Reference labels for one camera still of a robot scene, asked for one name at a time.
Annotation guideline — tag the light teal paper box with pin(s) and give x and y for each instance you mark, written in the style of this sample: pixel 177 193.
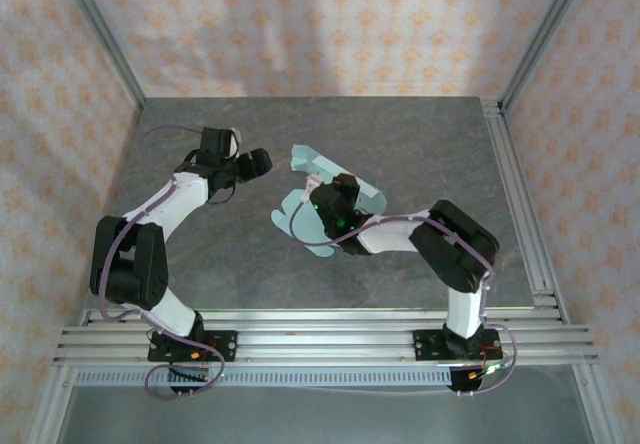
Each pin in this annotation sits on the light teal paper box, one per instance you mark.
pixel 305 158

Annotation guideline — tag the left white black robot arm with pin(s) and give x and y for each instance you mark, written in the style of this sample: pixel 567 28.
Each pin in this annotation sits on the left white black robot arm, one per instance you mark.
pixel 130 264

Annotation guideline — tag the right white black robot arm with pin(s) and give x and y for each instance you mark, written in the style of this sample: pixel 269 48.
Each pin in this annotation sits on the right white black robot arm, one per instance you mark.
pixel 460 254

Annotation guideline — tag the green circuit board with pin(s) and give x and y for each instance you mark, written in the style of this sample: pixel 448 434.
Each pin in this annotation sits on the green circuit board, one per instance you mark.
pixel 492 368

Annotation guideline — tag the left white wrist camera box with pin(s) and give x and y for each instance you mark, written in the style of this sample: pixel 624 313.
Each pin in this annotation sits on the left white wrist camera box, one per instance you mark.
pixel 234 145

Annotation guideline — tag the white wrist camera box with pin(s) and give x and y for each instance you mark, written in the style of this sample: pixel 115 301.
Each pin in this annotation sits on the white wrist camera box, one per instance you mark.
pixel 234 145
pixel 311 186

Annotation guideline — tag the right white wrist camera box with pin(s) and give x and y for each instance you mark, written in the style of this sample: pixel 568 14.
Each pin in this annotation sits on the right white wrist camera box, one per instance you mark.
pixel 311 186

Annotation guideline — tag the aluminium mounting rail beam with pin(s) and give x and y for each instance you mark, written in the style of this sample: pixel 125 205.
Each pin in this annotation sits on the aluminium mounting rail beam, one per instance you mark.
pixel 325 339

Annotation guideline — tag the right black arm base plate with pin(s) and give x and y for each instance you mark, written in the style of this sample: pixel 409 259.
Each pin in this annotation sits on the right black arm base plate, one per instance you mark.
pixel 425 339

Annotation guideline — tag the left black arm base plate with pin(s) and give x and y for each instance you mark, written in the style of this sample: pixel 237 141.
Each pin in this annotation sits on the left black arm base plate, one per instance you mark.
pixel 225 339

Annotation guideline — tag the aluminium table side rail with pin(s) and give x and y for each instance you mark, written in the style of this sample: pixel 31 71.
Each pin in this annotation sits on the aluminium table side rail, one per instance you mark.
pixel 506 154

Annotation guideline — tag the aluminium frame post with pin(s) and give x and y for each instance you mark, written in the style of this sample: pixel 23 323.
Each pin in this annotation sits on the aluminium frame post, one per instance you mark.
pixel 547 29
pixel 100 29

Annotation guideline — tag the aluminium frame leg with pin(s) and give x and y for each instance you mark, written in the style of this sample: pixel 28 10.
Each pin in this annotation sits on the aluminium frame leg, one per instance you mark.
pixel 592 404
pixel 52 404

